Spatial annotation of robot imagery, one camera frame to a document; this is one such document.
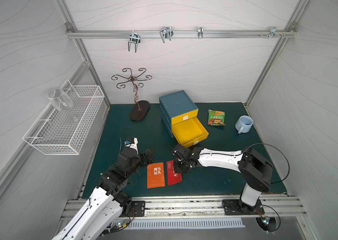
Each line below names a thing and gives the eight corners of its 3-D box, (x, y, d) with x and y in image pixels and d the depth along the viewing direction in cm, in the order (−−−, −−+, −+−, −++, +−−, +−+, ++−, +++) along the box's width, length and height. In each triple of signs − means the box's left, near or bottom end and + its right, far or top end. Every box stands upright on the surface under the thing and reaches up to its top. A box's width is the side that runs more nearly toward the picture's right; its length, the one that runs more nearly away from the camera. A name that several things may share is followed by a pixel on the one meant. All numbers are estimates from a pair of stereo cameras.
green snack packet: (207, 124, 109) (207, 122, 107) (208, 111, 118) (208, 109, 116) (224, 127, 108) (225, 125, 106) (224, 113, 116) (225, 111, 115)
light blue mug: (237, 135, 105) (241, 127, 98) (233, 123, 112) (237, 115, 105) (251, 135, 105) (256, 127, 98) (246, 123, 112) (251, 115, 105)
